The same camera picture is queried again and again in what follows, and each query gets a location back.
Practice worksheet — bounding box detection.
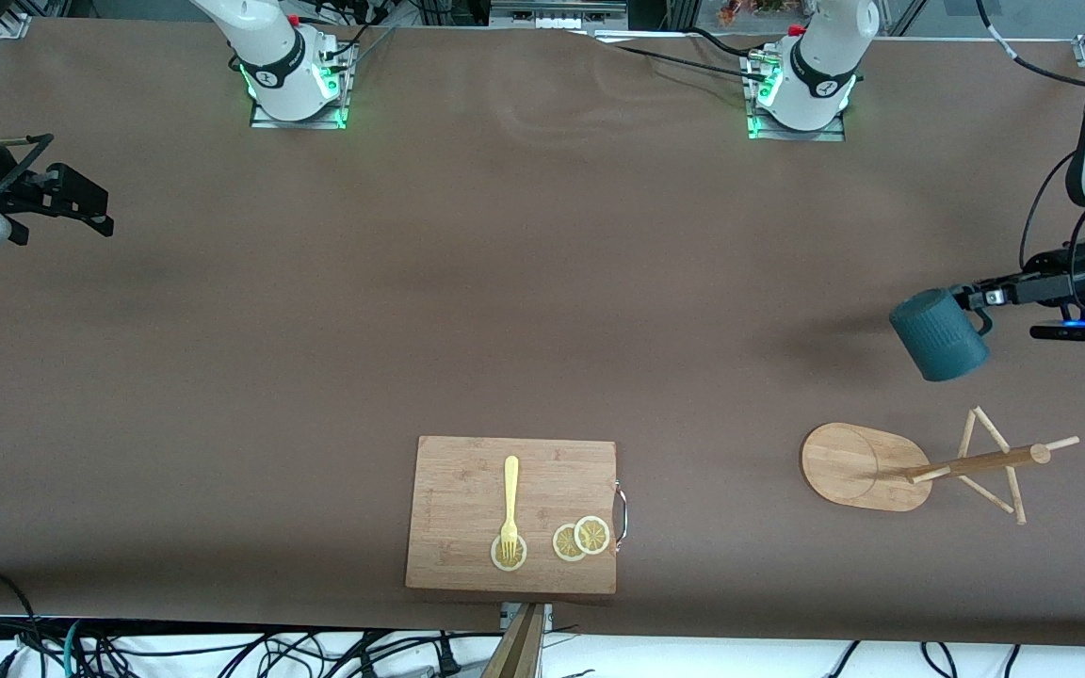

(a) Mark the dark teal ribbed mug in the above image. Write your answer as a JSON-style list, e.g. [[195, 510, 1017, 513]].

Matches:
[[888, 288, 994, 382]]

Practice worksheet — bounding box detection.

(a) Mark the wooden cup rack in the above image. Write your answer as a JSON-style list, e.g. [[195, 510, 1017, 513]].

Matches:
[[801, 406, 1080, 525]]

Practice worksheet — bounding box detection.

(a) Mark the brown table cover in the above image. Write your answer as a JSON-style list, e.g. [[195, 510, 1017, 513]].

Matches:
[[0, 17, 1085, 651]]

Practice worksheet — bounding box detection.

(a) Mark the bamboo cutting board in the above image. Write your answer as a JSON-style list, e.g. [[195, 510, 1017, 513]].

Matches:
[[405, 435, 619, 595]]

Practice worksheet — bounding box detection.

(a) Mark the yellow plastic fork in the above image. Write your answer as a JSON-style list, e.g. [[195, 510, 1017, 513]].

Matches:
[[500, 456, 521, 558]]

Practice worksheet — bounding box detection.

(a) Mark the grey power strip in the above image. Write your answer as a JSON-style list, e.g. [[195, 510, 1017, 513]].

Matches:
[[489, 0, 630, 30]]

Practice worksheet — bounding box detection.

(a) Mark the wooden stick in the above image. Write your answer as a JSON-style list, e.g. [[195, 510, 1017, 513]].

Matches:
[[480, 603, 544, 678]]

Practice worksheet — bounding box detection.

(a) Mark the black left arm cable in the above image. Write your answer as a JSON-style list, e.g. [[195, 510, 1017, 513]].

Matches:
[[974, 0, 1085, 283]]

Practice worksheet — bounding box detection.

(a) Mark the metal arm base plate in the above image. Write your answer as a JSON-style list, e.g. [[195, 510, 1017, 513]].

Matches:
[[745, 52, 848, 143], [249, 40, 357, 131]]

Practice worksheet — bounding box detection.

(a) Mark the black cable across table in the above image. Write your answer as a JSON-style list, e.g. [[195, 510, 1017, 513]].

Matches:
[[594, 26, 781, 88]]

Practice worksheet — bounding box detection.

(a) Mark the teal cable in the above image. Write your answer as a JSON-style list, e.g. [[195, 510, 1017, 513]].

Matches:
[[60, 619, 88, 678]]

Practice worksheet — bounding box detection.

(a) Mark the small metal bracket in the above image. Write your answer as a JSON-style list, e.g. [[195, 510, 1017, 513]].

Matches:
[[499, 603, 555, 632]]

